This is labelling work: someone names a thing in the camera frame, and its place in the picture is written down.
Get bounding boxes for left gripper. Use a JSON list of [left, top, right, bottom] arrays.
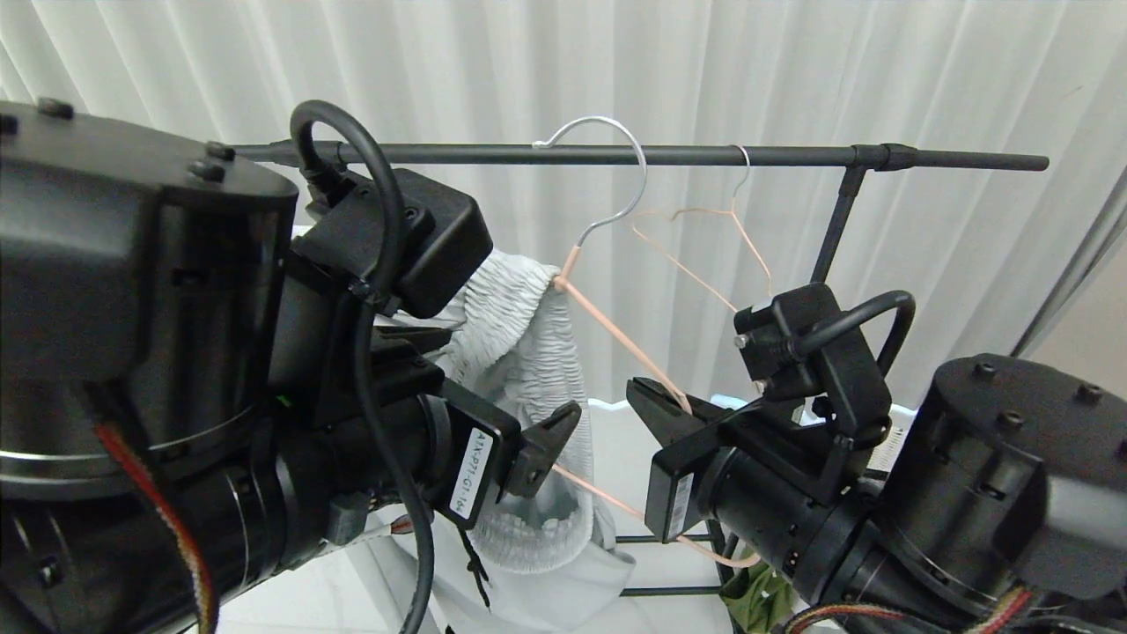
[[251, 379, 582, 573]]

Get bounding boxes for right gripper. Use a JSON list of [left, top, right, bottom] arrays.
[[645, 421, 886, 601]]

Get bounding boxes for pale grey shorts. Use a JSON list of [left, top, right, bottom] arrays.
[[370, 249, 635, 634]]

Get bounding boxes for pink clothes hanger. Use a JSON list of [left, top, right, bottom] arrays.
[[533, 116, 762, 569], [630, 145, 776, 313]]

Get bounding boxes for white laundry basket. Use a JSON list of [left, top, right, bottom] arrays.
[[872, 401, 918, 476]]

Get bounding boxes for black clothes rack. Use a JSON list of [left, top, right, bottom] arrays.
[[211, 141, 1050, 600]]

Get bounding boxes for green garment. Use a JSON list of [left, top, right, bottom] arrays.
[[720, 555, 793, 634]]

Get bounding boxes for white curtain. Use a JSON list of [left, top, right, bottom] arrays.
[[0, 0, 1127, 415]]

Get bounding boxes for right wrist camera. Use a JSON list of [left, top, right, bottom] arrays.
[[704, 284, 895, 503]]

